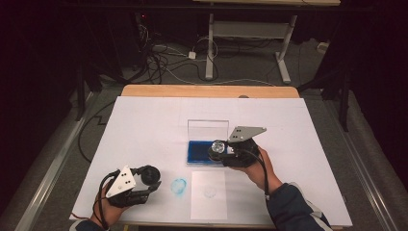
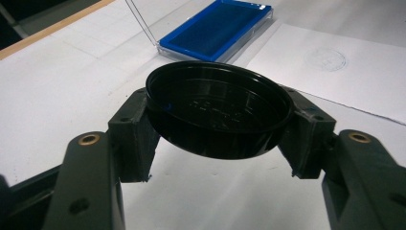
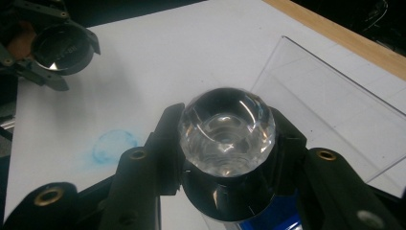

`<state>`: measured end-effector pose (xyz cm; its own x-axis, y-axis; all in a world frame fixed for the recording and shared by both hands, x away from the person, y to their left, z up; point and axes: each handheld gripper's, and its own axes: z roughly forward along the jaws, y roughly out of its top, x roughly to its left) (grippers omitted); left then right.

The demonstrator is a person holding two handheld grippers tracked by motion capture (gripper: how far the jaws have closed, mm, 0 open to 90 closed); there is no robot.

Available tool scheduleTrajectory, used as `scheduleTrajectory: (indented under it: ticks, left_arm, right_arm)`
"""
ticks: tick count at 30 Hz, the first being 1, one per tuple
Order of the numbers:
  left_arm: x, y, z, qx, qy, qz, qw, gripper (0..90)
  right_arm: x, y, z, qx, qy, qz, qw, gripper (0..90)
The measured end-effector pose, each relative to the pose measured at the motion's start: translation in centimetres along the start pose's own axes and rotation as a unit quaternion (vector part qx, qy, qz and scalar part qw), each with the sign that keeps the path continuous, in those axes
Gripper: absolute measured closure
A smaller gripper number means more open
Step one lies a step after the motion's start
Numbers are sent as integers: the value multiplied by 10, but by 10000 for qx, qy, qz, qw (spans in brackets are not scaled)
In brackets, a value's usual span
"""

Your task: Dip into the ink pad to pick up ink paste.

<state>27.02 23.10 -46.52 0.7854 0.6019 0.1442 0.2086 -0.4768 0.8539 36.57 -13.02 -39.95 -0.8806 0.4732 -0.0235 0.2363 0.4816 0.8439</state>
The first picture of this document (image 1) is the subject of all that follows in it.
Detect metal floor rail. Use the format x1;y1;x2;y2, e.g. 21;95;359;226
323;95;400;231
13;92;100;231

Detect left hand-held gripper cable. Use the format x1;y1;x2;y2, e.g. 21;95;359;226
91;169;120;231

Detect large white board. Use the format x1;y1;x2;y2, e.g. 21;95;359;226
68;95;353;227

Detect hand-held gripper cable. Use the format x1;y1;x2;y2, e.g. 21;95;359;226
91;169;120;231
244;148;271;197

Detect white plug box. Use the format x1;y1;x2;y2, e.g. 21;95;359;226
317;40;331;54

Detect tangle of black cables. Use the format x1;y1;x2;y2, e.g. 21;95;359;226
138;25;222;85

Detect black floor cable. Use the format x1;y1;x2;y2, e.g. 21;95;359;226
77;100;116;164

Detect person's left hand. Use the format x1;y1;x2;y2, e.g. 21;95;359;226
89;189;130;228

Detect blue ink pad clear case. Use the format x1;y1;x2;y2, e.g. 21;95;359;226
186;118;230;167

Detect white paper sheet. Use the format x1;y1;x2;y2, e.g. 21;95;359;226
190;170;228;221

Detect black metal stand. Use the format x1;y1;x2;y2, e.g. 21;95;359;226
75;62;129;122
297;68;352;133

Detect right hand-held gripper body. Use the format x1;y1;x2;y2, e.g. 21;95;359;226
220;125;268;168

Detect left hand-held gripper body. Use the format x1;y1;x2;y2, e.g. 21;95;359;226
101;165;152;208

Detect right hand-held gripper cable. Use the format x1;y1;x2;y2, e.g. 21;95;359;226
244;148;271;197

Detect wooden table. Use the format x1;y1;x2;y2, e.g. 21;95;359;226
65;84;354;230

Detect person's right hand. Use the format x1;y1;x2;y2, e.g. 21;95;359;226
237;145;284;195

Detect white floor cable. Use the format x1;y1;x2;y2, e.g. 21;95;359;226
160;62;277;88

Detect white metal desk frame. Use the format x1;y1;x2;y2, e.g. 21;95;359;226
191;0;342;85

